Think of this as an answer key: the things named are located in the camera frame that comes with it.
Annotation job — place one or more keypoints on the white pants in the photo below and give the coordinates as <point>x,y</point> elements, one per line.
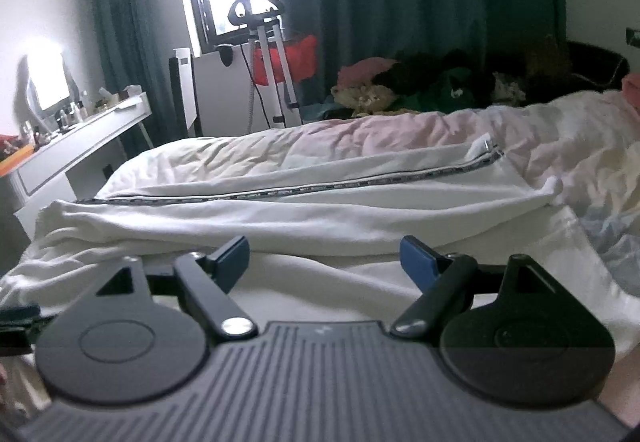
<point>300,222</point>

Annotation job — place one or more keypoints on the pink garment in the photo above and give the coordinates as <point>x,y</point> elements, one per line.
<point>365,70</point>

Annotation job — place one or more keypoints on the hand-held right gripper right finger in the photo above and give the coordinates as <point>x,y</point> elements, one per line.
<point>419,262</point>

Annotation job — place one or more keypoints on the white patterned garment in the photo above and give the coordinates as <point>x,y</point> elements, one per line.
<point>509,89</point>

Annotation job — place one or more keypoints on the beige floral garment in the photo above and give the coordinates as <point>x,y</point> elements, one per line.
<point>365,99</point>

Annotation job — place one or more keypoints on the narrow teal curtain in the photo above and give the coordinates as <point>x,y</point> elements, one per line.
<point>130,46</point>

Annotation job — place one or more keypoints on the row of cosmetic bottles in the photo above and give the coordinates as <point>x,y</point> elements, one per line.
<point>75,111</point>

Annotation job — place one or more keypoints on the black garment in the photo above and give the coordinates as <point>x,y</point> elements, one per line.
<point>425,64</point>

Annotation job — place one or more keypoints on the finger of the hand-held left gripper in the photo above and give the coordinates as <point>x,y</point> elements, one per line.
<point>20,314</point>

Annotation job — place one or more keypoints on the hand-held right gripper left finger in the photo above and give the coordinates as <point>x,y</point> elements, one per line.
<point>231,259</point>

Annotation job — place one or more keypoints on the dark green garment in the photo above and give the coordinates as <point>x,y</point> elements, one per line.
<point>440,94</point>

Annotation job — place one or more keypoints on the person's leg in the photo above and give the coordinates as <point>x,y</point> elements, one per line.
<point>622,392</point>

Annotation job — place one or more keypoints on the orange box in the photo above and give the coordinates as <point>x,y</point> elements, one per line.
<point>17,155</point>

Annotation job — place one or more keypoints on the brown plush toy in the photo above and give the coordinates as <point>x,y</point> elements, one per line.
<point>547,61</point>

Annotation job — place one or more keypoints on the white vanity desk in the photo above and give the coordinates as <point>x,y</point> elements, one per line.
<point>80,146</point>

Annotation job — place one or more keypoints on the silver tripod stand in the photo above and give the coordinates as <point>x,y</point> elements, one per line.
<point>285,81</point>

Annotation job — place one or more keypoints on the white heater panel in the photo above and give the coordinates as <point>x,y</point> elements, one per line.
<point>220,96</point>

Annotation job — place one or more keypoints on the tissue box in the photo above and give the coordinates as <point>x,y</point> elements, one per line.
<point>131,91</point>

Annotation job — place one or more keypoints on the lit vanity mirror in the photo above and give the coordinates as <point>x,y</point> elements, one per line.
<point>47,81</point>

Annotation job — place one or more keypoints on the red bag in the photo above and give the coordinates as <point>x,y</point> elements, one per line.
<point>302,59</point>

